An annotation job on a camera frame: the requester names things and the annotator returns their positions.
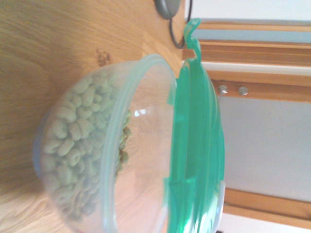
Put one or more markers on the green plastic container lid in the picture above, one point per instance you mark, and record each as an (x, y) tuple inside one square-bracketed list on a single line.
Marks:
[(194, 133)]

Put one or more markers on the clear plastic food container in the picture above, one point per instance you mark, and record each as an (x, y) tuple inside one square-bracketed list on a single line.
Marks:
[(145, 145)]

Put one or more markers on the metal bolt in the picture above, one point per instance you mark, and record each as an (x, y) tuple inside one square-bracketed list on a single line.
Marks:
[(243, 90), (222, 89)]

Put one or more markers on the wooden furniture frame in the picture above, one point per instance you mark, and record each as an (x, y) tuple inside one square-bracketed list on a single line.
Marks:
[(255, 80)]

